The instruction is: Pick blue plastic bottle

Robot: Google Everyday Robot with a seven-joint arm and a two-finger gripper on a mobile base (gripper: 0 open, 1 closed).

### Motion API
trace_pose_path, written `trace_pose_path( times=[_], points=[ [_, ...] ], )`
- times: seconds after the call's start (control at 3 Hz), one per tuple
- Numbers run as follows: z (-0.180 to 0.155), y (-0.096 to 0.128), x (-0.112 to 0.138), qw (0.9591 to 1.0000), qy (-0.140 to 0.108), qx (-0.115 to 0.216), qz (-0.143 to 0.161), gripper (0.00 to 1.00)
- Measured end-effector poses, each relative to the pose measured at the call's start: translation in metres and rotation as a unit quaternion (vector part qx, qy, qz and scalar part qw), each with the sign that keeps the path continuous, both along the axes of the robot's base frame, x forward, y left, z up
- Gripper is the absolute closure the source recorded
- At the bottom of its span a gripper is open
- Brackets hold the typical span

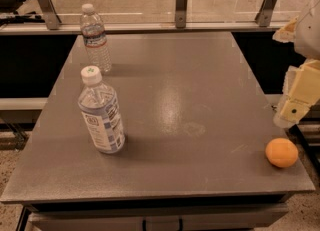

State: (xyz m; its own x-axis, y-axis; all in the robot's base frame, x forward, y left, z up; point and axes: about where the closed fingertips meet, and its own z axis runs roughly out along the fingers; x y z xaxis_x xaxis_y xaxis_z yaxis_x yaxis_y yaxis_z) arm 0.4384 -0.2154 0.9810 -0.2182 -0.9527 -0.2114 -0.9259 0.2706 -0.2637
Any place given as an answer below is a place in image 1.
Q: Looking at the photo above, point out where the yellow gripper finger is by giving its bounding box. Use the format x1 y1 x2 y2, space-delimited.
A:
273 59 320 128
272 17 298 43

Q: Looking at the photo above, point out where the white rounded gripper body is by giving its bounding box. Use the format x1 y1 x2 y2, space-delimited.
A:
294 0 320 60

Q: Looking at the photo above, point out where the blue label plastic bottle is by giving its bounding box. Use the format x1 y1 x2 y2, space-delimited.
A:
78 66 125 154

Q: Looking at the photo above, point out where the clear plastic water bottle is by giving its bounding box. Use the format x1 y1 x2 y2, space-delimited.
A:
80 4 112 73

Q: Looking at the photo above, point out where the orange fruit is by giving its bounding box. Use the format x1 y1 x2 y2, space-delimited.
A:
265 138 298 168

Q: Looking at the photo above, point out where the grey drawer under table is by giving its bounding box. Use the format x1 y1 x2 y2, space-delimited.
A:
28 203 288 231

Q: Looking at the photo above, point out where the right metal bracket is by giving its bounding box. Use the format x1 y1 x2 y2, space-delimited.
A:
255 0 277 27

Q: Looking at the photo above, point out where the metal bracket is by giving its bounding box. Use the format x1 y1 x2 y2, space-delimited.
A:
37 0 61 30
175 0 188 29
255 0 277 27

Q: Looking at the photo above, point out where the metal rail behind table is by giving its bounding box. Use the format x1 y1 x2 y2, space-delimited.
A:
0 21 286 36

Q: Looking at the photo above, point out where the middle metal bracket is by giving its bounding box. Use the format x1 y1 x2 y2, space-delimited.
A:
175 0 188 29

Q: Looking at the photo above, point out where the left metal bracket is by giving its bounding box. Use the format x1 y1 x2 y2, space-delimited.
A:
37 0 61 30

